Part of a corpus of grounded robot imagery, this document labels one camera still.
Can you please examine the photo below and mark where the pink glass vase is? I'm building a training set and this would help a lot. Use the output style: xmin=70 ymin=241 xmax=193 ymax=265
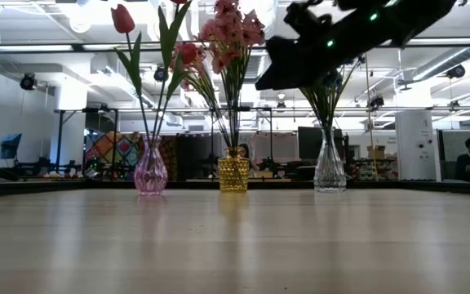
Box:
xmin=133 ymin=135 xmax=169 ymax=196

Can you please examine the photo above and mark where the person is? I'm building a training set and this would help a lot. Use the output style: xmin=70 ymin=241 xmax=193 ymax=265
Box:
xmin=454 ymin=136 xmax=470 ymax=183
xmin=237 ymin=142 xmax=252 ymax=164

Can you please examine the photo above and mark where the yellow glass vase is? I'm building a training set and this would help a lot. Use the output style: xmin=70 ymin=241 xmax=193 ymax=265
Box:
xmin=217 ymin=146 xmax=251 ymax=193

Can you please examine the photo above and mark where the white cabinet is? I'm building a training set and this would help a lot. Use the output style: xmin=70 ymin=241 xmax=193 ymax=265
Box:
xmin=395 ymin=109 xmax=442 ymax=182

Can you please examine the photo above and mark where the black ceiling spotlight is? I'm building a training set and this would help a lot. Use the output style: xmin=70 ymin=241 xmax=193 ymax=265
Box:
xmin=19 ymin=72 xmax=38 ymax=91
xmin=153 ymin=65 xmax=170 ymax=83
xmin=446 ymin=64 xmax=467 ymax=79

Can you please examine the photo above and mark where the colourful patterned panel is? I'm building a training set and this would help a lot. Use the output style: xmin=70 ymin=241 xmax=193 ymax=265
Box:
xmin=84 ymin=130 xmax=179 ymax=180

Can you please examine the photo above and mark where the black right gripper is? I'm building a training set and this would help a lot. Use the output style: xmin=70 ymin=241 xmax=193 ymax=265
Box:
xmin=255 ymin=2 xmax=366 ymax=91

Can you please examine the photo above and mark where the blue-lit monitor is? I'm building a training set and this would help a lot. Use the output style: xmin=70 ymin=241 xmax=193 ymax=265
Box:
xmin=0 ymin=132 xmax=23 ymax=161

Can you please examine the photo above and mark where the clear glass vase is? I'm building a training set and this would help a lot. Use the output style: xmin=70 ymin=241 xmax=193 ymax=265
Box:
xmin=313 ymin=126 xmax=347 ymax=193

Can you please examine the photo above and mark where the black monitor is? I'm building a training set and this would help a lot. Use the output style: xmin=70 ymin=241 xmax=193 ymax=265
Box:
xmin=297 ymin=126 xmax=344 ymax=161

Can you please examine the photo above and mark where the black overhead frame beam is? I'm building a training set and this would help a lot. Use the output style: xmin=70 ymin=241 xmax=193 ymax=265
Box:
xmin=0 ymin=36 xmax=470 ymax=53

